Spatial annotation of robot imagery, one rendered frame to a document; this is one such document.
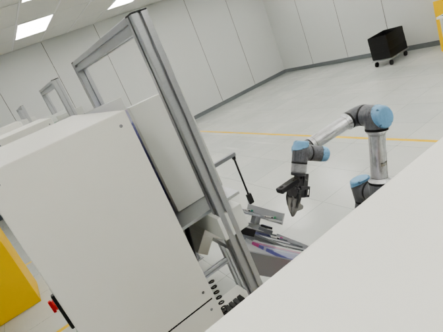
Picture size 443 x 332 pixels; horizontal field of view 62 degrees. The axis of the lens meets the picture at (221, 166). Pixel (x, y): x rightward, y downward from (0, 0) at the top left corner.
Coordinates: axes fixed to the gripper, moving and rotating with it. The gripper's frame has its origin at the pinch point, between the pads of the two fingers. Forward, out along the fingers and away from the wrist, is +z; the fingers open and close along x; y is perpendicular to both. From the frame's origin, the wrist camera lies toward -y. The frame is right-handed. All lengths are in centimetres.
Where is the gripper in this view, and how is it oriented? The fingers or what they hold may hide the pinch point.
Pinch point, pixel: (291, 213)
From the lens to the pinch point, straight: 182.9
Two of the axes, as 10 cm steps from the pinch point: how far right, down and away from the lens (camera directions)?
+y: 8.6, 0.2, 5.1
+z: -0.7, 9.9, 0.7
